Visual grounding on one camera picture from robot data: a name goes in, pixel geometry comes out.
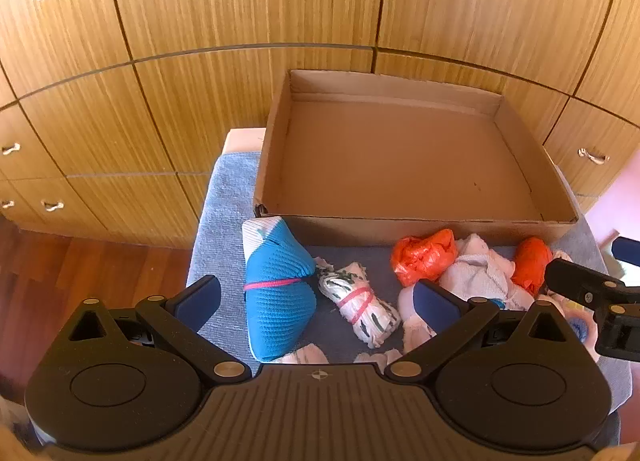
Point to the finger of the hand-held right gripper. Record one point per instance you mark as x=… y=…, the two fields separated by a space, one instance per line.
x=627 y=248
x=575 y=281

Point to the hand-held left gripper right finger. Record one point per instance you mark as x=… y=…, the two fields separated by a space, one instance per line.
x=440 y=303

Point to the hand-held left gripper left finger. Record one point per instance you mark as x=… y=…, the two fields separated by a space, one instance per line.
x=200 y=298

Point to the small orange sock bundle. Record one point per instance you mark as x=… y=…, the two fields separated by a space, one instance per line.
x=530 y=263

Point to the large orange sock bundle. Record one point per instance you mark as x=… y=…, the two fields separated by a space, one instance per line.
x=420 y=256

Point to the green-striped white sock bundle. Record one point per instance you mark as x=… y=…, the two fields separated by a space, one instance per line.
x=360 y=306

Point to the brown cardboard box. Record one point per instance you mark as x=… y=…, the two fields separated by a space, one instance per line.
x=400 y=166

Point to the pale pink sock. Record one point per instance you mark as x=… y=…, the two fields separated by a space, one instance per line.
x=412 y=328

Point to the white pink sock bundle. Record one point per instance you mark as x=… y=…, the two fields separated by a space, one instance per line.
x=475 y=271

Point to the blue sock bundle pink band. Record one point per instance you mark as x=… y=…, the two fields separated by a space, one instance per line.
x=275 y=291

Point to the small white sock piece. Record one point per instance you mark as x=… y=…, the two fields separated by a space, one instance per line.
x=380 y=360
x=307 y=355

